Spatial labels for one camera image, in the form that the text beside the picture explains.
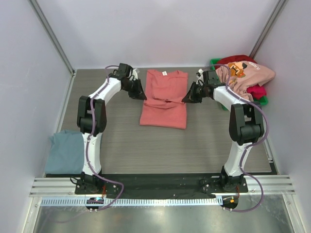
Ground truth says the aluminium corner post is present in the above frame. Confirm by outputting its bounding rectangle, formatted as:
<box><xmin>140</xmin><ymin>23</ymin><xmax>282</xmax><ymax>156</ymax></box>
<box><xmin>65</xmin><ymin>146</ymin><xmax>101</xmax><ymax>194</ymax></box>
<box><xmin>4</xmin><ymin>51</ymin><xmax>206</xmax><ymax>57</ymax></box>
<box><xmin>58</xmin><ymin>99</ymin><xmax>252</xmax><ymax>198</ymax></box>
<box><xmin>249</xmin><ymin>0</ymin><xmax>288</xmax><ymax>59</ymax></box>
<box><xmin>28</xmin><ymin>0</ymin><xmax>75</xmax><ymax>76</ymax></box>

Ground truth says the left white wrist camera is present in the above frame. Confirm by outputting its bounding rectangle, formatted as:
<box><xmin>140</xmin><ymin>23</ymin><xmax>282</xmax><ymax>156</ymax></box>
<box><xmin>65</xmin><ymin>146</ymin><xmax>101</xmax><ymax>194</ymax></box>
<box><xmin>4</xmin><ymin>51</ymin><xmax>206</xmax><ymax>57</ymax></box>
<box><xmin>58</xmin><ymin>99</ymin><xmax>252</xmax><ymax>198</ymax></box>
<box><xmin>129</xmin><ymin>68</ymin><xmax>139</xmax><ymax>81</ymax></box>

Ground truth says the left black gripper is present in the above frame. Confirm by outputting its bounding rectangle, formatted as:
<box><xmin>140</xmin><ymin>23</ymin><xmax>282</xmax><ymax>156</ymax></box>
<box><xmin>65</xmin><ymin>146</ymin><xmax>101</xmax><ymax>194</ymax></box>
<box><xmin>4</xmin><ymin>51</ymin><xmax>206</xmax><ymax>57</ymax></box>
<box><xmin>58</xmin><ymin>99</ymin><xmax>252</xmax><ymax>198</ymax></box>
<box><xmin>122</xmin><ymin>78</ymin><xmax>147</xmax><ymax>100</ymax></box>

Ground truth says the red t-shirt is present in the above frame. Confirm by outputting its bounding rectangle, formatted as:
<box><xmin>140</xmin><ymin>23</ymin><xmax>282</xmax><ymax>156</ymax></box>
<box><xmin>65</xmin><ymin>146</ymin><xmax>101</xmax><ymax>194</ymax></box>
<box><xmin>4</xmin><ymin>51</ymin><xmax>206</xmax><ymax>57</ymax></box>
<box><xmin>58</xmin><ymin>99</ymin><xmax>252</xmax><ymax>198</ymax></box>
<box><xmin>215</xmin><ymin>55</ymin><xmax>275</xmax><ymax>101</ymax></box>

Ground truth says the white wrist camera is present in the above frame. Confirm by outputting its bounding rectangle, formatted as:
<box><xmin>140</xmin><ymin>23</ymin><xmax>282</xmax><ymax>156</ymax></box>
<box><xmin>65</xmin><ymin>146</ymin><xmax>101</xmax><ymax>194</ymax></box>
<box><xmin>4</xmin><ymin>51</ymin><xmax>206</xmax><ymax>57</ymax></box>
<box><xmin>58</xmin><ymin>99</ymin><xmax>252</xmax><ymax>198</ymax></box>
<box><xmin>129</xmin><ymin>68</ymin><xmax>139</xmax><ymax>81</ymax></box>
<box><xmin>196</xmin><ymin>69</ymin><xmax>206</xmax><ymax>82</ymax></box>

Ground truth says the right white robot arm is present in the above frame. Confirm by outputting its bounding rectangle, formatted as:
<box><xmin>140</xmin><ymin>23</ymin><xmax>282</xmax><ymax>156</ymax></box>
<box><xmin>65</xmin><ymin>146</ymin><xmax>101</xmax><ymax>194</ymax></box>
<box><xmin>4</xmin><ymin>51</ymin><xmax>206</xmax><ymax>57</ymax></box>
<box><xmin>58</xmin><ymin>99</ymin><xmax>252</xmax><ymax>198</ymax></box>
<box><xmin>182</xmin><ymin>69</ymin><xmax>264</xmax><ymax>192</ymax></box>

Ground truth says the left aluminium corner post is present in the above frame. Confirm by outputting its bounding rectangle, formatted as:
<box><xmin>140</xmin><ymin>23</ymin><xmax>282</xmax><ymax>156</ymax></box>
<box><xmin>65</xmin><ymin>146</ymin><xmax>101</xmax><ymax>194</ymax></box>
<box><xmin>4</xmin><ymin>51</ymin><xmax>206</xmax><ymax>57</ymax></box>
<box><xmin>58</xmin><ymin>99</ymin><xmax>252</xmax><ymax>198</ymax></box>
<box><xmin>28</xmin><ymin>0</ymin><xmax>75</xmax><ymax>76</ymax></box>

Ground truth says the aluminium front rail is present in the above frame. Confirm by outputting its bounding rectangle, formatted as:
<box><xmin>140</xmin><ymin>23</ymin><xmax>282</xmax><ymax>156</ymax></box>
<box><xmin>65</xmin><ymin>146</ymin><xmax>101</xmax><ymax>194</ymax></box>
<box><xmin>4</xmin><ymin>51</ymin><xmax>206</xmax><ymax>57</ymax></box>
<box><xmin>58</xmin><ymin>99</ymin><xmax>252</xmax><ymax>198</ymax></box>
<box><xmin>30</xmin><ymin>175</ymin><xmax>295</xmax><ymax>197</ymax></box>

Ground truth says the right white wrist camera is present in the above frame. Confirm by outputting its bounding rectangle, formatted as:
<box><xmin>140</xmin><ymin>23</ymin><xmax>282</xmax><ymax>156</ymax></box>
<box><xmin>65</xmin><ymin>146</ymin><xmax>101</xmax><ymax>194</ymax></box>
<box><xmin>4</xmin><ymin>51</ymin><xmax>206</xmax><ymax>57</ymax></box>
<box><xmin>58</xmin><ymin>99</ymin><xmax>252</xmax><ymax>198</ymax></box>
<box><xmin>196</xmin><ymin>69</ymin><xmax>206</xmax><ymax>82</ymax></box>

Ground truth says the slotted cable duct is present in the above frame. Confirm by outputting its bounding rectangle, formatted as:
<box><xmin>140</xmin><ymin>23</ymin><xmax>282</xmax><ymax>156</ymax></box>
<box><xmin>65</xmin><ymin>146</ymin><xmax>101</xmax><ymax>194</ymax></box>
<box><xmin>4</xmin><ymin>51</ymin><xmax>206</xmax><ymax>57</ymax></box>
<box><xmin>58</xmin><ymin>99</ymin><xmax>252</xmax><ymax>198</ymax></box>
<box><xmin>40</xmin><ymin>196</ymin><xmax>223</xmax><ymax>207</ymax></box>

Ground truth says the light pink printed t-shirt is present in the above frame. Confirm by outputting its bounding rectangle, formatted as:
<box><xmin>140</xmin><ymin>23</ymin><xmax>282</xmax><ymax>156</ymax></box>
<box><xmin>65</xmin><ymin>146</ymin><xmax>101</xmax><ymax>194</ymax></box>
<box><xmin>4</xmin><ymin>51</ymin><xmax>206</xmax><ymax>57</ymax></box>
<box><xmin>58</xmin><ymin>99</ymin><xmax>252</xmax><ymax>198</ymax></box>
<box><xmin>216</xmin><ymin>61</ymin><xmax>276</xmax><ymax>101</ymax></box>

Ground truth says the salmon pink t-shirt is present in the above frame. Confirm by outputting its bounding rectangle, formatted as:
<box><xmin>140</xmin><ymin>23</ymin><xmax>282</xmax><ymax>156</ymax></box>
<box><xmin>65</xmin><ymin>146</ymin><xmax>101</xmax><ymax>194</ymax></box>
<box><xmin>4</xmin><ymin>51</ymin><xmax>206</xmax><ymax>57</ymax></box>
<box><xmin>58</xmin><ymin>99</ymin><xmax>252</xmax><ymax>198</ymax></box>
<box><xmin>139</xmin><ymin>69</ymin><xmax>188</xmax><ymax>130</ymax></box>

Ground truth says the right aluminium corner post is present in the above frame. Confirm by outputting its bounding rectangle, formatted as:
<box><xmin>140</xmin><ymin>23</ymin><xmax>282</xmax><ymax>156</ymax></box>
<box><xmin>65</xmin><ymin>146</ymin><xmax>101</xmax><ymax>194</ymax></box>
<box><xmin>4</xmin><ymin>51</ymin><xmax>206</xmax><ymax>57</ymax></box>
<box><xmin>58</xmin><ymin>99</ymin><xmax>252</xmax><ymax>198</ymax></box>
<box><xmin>249</xmin><ymin>0</ymin><xmax>288</xmax><ymax>59</ymax></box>

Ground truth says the green plastic bin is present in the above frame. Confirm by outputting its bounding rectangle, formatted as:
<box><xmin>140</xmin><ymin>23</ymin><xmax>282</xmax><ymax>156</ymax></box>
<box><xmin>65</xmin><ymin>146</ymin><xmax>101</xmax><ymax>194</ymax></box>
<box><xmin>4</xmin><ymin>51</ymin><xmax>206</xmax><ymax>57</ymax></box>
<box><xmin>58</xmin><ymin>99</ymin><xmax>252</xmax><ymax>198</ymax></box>
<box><xmin>210</xmin><ymin>55</ymin><xmax>268</xmax><ymax>106</ymax></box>

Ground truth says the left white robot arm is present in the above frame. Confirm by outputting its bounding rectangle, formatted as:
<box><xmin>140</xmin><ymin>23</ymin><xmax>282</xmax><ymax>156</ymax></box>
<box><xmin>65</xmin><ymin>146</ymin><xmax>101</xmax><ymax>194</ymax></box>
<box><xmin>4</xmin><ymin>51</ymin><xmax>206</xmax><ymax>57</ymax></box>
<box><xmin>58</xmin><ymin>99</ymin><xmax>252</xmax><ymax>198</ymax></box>
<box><xmin>75</xmin><ymin>63</ymin><xmax>147</xmax><ymax>194</ymax></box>

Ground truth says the folded blue t-shirt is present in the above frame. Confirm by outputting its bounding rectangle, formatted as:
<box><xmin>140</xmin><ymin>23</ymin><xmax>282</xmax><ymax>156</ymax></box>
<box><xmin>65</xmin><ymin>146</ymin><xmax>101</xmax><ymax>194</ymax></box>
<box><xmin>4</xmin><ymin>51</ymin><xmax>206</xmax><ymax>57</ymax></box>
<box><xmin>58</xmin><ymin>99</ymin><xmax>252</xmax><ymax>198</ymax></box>
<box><xmin>45</xmin><ymin>129</ymin><xmax>103</xmax><ymax>174</ymax></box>

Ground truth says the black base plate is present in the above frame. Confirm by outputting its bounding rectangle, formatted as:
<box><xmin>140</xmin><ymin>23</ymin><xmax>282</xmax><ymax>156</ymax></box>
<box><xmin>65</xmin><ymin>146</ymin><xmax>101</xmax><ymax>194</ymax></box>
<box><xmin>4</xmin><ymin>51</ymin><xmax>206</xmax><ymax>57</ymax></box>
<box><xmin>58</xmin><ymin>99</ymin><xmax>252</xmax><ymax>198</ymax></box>
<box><xmin>75</xmin><ymin>173</ymin><xmax>248</xmax><ymax>200</ymax></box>

